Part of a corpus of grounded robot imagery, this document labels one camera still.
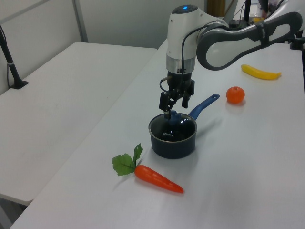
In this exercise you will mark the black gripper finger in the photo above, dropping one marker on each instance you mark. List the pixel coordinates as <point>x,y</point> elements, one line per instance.
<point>188,95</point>
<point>164,102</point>

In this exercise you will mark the black table clamp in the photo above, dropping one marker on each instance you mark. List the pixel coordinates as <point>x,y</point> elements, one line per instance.
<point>297,43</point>

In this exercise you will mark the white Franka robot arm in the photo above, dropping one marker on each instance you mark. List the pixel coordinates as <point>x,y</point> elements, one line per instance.
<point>180,31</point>

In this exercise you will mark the orange tangerine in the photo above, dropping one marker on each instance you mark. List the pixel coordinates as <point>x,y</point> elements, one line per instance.
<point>235,95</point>

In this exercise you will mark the yellow banana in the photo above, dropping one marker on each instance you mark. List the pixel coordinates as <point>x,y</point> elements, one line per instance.
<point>260,73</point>

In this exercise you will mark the glass lid with blue knob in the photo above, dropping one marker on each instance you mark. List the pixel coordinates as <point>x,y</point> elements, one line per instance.
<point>172,134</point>

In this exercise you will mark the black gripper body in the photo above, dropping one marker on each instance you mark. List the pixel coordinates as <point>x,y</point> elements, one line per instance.
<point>179,81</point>

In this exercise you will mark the orange carrot with green leaves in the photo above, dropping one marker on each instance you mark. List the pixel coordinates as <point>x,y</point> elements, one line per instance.
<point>155,178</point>

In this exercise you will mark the black upright pole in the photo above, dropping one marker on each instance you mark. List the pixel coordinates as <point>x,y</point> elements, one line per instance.
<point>247,10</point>

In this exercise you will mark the black pole stand with base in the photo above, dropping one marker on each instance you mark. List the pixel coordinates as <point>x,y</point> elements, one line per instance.
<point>12,70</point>

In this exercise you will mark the dark blue saucepan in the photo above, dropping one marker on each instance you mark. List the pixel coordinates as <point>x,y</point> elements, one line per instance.
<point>172,149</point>

